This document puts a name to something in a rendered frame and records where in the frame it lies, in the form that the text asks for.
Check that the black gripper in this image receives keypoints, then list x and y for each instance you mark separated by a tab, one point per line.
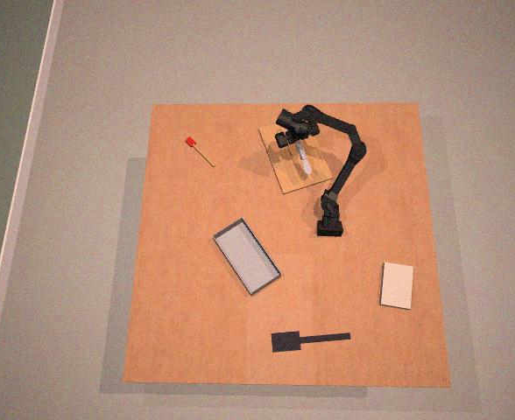
292	138

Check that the grey metal roasting tin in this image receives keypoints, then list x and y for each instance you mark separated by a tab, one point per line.
247	256

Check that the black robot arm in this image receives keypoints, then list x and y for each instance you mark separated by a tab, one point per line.
309	113

